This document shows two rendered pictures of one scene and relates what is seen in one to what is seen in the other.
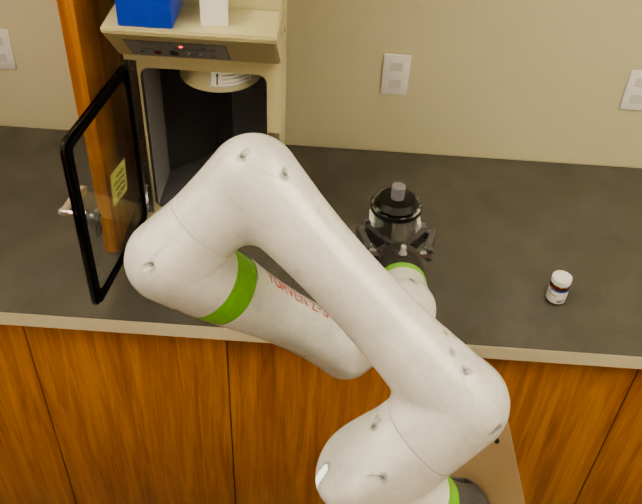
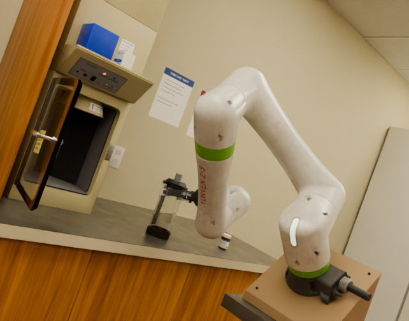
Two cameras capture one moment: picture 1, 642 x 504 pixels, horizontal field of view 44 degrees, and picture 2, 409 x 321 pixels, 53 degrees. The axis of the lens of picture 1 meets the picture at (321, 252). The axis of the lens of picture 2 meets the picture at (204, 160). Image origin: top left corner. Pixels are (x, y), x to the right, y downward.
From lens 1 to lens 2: 1.28 m
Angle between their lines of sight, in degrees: 56
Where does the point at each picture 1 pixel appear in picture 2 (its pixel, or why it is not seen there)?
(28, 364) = not seen: outside the picture
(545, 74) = (174, 170)
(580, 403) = not seen: hidden behind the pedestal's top
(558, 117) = not seen: hidden behind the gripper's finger
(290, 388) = (112, 300)
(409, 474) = (332, 214)
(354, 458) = (310, 209)
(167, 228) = (232, 89)
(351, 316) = (298, 144)
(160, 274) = (234, 107)
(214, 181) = (248, 75)
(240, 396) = (78, 311)
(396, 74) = (116, 156)
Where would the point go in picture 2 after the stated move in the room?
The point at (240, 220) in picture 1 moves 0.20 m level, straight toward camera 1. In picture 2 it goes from (258, 95) to (323, 107)
